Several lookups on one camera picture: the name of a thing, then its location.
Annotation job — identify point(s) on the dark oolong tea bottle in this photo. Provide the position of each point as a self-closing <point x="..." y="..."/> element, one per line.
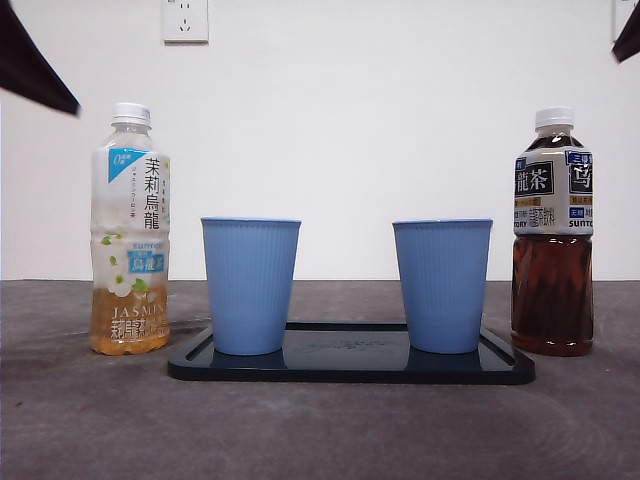
<point x="552" y="280"/>

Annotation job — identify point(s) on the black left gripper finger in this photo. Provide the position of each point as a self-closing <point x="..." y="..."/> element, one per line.
<point x="30" y="60"/>

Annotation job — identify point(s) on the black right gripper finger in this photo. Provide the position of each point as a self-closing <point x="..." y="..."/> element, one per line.
<point x="630" y="42"/>

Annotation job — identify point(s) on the white wall socket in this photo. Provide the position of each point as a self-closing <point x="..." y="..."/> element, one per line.
<point x="185" y="22"/>

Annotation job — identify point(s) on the pale jasmine tea bottle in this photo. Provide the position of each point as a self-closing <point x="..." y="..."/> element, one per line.
<point x="130" y="210"/>

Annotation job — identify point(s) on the blue ribbed plastic cup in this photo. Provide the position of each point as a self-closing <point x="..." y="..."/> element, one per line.
<point x="442" y="285"/>
<point x="250" y="285"/>

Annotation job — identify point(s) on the dark teal rectangular tray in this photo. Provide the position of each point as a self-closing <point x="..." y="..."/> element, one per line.
<point x="350" y="365"/>

